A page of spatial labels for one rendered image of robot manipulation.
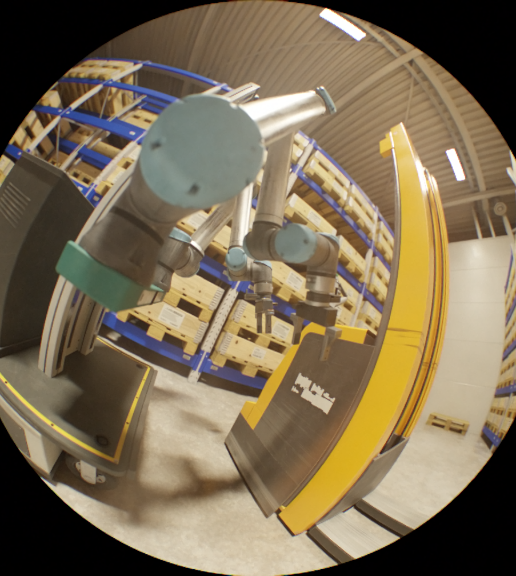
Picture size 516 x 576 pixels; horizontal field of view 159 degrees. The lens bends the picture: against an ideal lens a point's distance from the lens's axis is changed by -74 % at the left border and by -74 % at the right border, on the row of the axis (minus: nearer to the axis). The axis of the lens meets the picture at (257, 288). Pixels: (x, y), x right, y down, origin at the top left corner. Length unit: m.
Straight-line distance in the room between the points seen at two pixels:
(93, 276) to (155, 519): 0.75
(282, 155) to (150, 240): 0.47
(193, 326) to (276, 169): 1.45
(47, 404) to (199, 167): 0.60
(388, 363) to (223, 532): 0.84
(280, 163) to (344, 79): 6.62
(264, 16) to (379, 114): 4.85
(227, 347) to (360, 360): 1.37
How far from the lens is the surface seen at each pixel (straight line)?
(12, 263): 0.60
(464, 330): 6.80
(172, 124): 0.22
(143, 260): 0.36
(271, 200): 0.55
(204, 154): 0.21
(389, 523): 1.27
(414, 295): 0.72
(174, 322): 1.70
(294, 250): 0.41
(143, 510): 0.82
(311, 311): 0.55
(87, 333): 0.85
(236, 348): 1.84
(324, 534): 0.95
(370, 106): 7.26
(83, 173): 4.20
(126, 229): 0.36
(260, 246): 0.50
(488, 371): 6.62
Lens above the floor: 0.74
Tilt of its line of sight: 12 degrees up
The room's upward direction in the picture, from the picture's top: 25 degrees clockwise
